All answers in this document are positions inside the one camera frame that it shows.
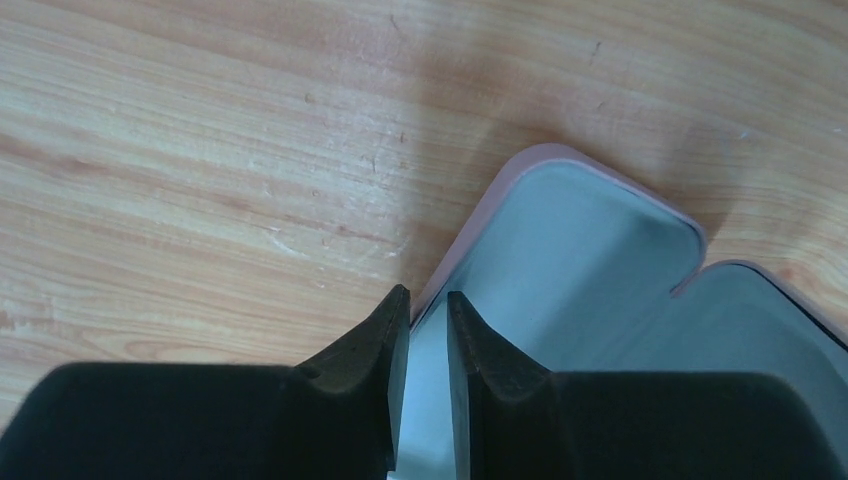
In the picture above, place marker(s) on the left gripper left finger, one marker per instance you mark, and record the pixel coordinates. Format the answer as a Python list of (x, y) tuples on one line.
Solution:
[(335, 415)]

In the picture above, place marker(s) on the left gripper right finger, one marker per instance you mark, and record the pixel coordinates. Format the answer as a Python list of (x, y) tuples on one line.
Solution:
[(515, 419)]

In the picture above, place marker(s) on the pink glasses case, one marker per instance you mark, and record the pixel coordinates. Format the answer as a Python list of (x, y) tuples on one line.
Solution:
[(586, 271)]

